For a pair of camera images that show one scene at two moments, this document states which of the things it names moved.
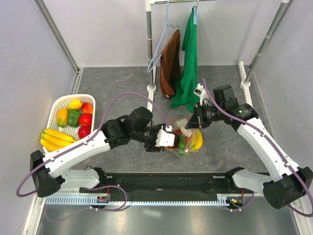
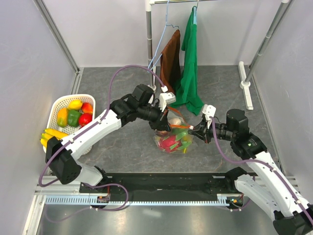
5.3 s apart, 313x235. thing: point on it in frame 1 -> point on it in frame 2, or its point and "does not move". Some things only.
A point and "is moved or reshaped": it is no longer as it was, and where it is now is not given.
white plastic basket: x=59 y=101 does not move
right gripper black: x=193 y=123 -> x=203 y=132
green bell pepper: x=73 y=116 does not move
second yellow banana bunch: x=52 y=139 does not move
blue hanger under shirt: x=195 y=14 does not move
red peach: x=87 y=107 does not move
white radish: x=181 y=124 -> x=174 y=121
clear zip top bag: x=186 y=140 is moved or reshaped
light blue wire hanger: x=148 y=70 does not move
